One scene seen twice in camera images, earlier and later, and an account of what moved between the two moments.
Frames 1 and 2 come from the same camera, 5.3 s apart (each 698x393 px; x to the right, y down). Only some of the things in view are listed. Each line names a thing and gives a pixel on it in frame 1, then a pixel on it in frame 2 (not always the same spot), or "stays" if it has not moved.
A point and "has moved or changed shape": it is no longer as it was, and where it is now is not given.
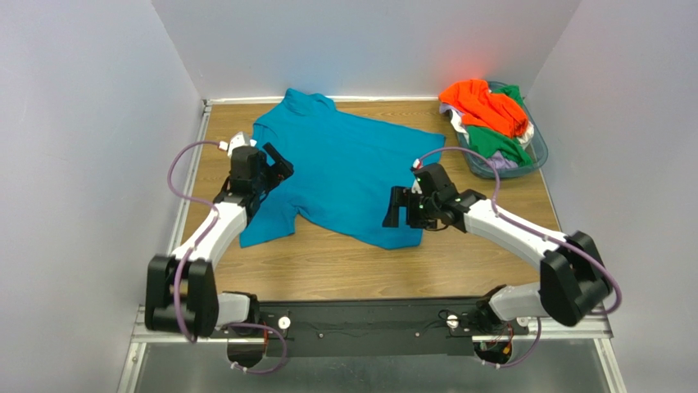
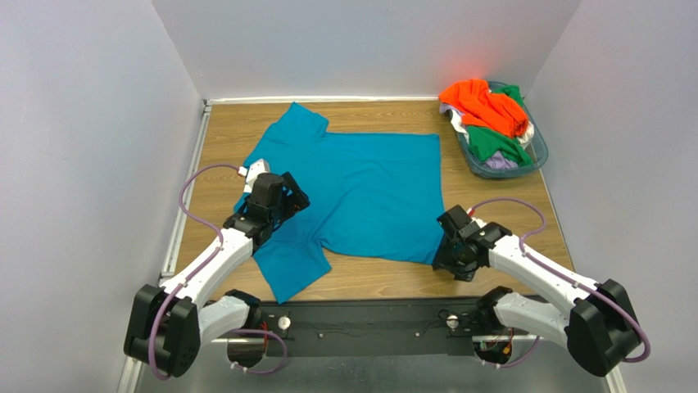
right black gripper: (407, 206) → (452, 253)
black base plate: (375, 327) stays
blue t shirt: (343, 169) has moved or changed shape
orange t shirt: (481, 107) stays
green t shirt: (485, 142) stays
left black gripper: (271, 170) → (294, 195)
